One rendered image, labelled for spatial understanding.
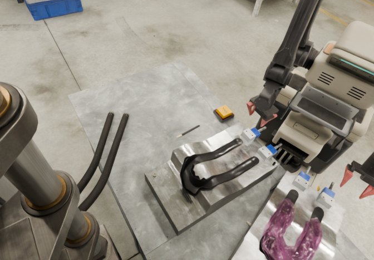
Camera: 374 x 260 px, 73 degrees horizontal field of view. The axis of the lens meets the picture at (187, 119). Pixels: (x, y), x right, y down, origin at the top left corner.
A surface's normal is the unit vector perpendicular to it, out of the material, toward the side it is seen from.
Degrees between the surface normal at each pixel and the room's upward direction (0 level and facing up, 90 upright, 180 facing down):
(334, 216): 0
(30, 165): 90
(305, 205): 0
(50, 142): 0
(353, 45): 43
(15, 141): 90
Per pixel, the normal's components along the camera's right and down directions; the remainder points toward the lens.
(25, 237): 0.10, -0.63
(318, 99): -0.61, 0.57
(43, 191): 0.65, 0.62
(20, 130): 0.97, 0.23
